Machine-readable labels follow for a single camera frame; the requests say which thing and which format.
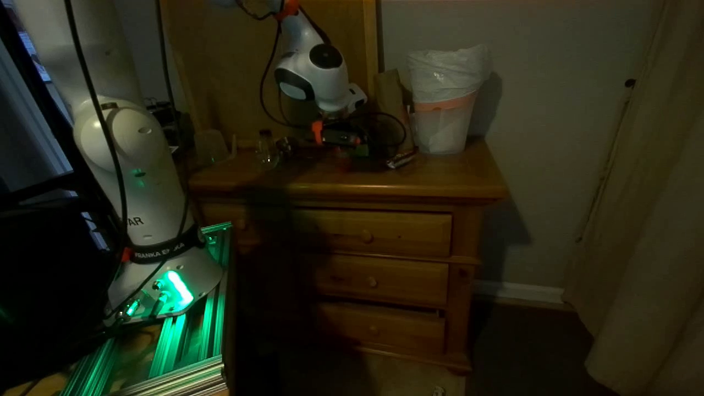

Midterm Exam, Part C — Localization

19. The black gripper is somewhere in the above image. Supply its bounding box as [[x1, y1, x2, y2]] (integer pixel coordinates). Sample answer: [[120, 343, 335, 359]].
[[314, 106, 375, 145]]

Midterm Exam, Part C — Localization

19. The small metal measuring cup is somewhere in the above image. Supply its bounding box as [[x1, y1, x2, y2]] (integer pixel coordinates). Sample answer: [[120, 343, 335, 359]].
[[274, 135, 303, 163]]

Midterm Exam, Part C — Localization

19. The small silver cylinder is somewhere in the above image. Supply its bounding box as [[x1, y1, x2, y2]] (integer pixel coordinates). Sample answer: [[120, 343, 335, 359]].
[[384, 150, 423, 172]]

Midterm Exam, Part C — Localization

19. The clear stemless glass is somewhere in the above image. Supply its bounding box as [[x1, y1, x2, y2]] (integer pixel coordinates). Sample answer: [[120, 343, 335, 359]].
[[250, 128, 284, 169]]

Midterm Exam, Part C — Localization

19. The wooden dresser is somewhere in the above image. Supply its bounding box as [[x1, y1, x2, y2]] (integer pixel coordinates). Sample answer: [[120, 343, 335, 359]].
[[183, 139, 512, 396]]

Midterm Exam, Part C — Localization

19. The trash bin with white bag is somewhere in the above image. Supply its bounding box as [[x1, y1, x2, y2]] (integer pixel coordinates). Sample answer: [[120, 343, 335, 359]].
[[405, 43, 493, 158]]

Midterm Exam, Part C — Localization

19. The wide shallow dresser drawer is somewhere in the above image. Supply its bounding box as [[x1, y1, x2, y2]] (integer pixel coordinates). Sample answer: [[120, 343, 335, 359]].
[[293, 206, 455, 259]]

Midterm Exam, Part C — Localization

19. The wooden back panel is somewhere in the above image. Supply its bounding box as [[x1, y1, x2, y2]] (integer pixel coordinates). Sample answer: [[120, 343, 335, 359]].
[[159, 0, 382, 150]]

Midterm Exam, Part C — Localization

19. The wooden dresser drawer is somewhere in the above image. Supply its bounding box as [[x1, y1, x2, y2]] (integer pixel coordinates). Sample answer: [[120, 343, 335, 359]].
[[314, 300, 449, 359], [314, 254, 452, 307]]

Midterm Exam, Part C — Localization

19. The beige curtain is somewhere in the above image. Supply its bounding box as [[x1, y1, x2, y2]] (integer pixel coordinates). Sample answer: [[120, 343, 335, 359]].
[[564, 0, 704, 396]]

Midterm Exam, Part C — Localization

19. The black controller box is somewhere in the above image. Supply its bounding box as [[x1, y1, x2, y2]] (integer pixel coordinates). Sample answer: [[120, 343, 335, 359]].
[[0, 184, 127, 376]]

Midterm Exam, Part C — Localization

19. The black camera on stand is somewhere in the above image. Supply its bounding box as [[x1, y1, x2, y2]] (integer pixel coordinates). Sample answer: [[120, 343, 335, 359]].
[[150, 96, 196, 167]]

